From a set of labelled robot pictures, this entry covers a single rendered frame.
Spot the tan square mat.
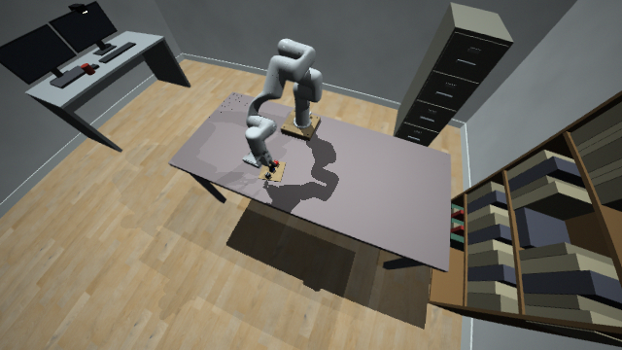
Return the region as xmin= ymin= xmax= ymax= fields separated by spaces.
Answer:
xmin=259 ymin=161 xmax=286 ymax=182

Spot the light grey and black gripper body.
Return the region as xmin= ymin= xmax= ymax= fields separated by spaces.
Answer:
xmin=259 ymin=149 xmax=273 ymax=166

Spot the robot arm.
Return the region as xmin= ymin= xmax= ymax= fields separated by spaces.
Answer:
xmin=242 ymin=39 xmax=323 ymax=169

